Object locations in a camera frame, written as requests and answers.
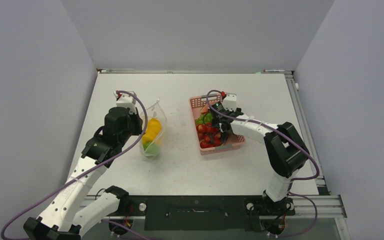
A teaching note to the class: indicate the red strawberry cluster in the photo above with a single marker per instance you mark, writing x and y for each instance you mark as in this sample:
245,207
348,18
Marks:
208,136

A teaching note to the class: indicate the green lime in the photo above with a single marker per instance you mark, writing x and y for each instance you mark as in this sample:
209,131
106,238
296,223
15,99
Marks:
150,150

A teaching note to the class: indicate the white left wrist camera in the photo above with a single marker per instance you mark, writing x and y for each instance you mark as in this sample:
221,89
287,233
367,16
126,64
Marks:
126,101

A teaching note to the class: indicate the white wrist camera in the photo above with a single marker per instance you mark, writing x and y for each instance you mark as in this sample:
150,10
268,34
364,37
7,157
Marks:
229,101
126,101

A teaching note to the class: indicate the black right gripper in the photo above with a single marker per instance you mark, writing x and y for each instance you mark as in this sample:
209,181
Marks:
237,109

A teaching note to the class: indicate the green grape bunch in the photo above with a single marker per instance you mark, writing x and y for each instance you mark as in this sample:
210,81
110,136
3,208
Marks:
204,118

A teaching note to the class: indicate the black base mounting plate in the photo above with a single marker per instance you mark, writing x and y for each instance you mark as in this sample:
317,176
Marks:
205,212

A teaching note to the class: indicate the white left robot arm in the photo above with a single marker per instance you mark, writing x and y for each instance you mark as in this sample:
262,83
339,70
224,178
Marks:
56,221

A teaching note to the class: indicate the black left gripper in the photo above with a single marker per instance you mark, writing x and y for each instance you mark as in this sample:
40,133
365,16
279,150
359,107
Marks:
138,121

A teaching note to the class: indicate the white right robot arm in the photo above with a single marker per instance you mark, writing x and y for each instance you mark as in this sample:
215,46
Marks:
285,148

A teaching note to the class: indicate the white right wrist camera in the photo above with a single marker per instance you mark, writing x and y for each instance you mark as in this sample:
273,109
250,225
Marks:
229,101

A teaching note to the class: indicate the pink plastic basket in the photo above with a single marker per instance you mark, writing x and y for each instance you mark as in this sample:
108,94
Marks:
234,142

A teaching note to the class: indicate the yellow bell pepper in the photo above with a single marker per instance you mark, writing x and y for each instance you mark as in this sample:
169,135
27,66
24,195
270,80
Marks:
153,129

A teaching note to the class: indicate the clear zip top bag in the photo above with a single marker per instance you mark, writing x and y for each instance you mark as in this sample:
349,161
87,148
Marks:
154,111

